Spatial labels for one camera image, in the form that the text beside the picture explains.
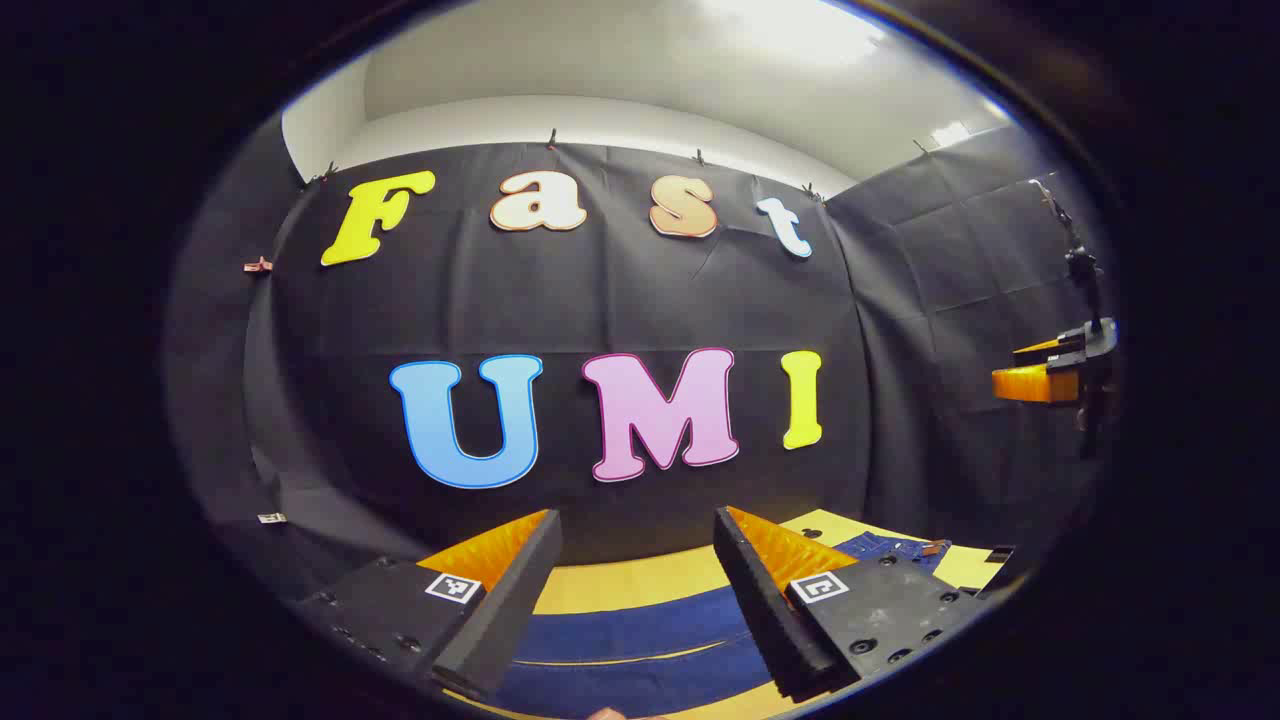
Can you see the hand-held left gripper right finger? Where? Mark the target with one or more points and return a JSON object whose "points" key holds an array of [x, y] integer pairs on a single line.
{"points": [[765, 610]]}

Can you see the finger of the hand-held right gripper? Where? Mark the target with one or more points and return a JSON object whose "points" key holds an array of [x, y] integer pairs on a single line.
{"points": [[1050, 352], [1035, 385]]}

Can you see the black box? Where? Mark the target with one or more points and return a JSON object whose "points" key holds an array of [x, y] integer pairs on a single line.
{"points": [[1000, 555]]}

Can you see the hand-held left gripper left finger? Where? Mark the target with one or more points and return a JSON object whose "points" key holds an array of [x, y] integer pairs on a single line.
{"points": [[510, 610]]}

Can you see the black backdrop cloth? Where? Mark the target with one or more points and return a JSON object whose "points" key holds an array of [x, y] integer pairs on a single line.
{"points": [[600, 300]]}

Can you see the copper cloth clip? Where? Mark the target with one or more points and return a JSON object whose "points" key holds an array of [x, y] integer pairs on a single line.
{"points": [[258, 265]]}

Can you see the ceiling light panel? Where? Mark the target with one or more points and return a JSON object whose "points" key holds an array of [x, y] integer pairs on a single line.
{"points": [[950, 132]]}

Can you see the blue denim jeans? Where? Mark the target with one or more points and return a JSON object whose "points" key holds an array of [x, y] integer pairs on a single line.
{"points": [[640, 640]]}

